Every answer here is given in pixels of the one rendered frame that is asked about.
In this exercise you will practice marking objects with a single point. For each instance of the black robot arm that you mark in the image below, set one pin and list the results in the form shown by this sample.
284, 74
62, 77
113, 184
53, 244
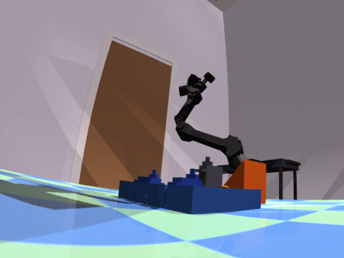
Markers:
231, 146

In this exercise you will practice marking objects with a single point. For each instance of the black micro servo with orange cable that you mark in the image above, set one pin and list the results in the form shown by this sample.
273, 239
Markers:
211, 175

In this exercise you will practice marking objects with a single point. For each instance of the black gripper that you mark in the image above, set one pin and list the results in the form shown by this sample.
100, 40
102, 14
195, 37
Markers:
208, 77

